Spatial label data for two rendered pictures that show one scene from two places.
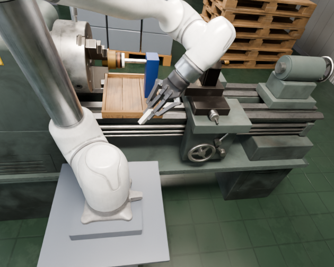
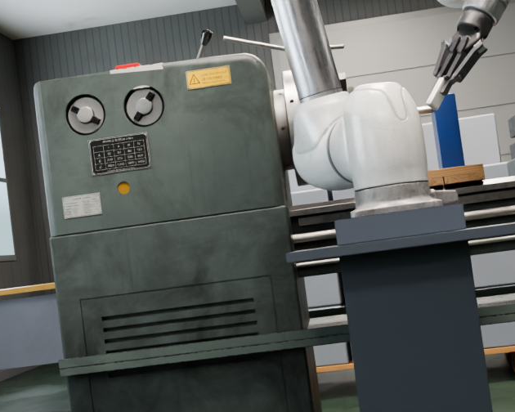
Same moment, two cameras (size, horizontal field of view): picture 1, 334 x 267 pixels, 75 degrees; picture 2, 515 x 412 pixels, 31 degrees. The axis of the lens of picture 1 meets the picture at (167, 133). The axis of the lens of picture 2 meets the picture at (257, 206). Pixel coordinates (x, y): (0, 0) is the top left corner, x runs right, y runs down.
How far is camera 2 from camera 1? 1.72 m
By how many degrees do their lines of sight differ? 51
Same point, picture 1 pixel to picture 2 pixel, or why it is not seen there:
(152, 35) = not seen: hidden behind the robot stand
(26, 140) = (233, 237)
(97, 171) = (373, 87)
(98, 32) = not seen: hidden behind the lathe
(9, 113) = (220, 172)
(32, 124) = (250, 193)
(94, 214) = (372, 203)
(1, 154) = (185, 283)
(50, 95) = (306, 35)
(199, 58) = not seen: outside the picture
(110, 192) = (393, 119)
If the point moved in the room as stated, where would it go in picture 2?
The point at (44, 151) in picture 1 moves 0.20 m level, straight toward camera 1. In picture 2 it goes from (261, 267) to (294, 264)
